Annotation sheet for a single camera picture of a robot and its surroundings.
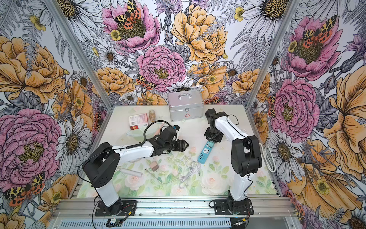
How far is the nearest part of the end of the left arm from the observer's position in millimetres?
680

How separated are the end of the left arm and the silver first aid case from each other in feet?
1.02

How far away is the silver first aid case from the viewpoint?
1.06 metres
